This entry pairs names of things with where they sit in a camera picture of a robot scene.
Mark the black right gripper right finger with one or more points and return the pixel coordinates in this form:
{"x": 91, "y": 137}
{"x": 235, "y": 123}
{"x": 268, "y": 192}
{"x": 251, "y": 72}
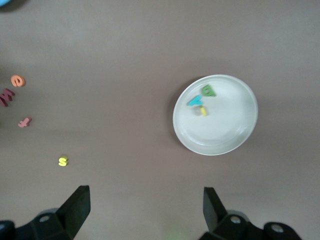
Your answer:
{"x": 212, "y": 210}

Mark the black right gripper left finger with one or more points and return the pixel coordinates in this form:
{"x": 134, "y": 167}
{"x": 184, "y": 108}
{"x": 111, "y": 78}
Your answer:
{"x": 75, "y": 207}

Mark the yellow foam letter d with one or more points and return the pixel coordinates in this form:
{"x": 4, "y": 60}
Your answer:
{"x": 204, "y": 111}

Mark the teal foam letter y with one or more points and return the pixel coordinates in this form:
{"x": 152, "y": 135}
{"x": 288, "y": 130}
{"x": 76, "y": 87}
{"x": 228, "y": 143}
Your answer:
{"x": 197, "y": 100}

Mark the green foam letter b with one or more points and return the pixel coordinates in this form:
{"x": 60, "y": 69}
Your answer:
{"x": 212, "y": 94}

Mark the yellow foam letter s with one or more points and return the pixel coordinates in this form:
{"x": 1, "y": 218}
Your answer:
{"x": 63, "y": 161}

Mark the beige round plate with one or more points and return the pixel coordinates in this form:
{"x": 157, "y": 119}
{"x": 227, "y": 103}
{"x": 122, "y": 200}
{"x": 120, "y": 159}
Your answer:
{"x": 225, "y": 130}

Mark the pink foam letter f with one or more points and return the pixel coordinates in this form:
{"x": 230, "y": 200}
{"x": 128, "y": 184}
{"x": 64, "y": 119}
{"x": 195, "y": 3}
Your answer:
{"x": 24, "y": 122}

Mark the maroon foam letter m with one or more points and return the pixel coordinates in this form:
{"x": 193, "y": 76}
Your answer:
{"x": 7, "y": 97}

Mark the orange foam letter e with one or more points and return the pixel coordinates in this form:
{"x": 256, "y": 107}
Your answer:
{"x": 13, "y": 81}

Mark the blue round plate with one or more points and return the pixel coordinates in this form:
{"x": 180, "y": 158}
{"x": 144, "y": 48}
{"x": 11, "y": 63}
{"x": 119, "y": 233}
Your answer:
{"x": 3, "y": 2}

